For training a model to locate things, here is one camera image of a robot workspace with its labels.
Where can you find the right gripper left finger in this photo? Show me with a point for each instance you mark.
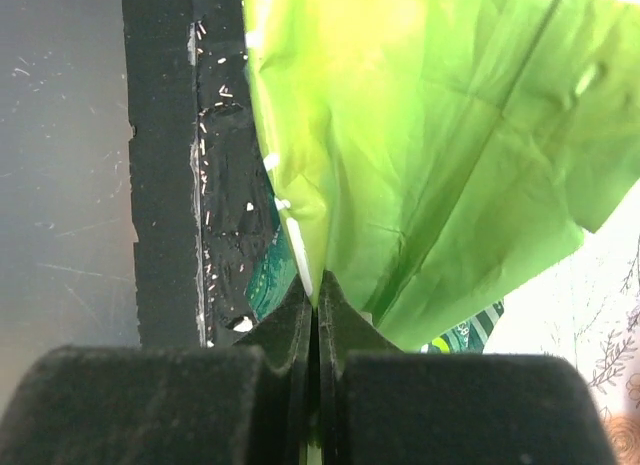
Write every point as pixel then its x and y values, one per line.
pixel 241 404

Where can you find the floral table mat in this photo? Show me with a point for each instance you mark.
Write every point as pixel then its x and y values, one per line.
pixel 585 310

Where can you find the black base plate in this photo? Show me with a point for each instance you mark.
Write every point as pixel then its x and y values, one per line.
pixel 211 258

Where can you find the green litter bag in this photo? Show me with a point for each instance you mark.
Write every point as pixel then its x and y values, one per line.
pixel 435 155

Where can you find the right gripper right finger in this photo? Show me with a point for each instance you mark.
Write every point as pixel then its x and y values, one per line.
pixel 380 405

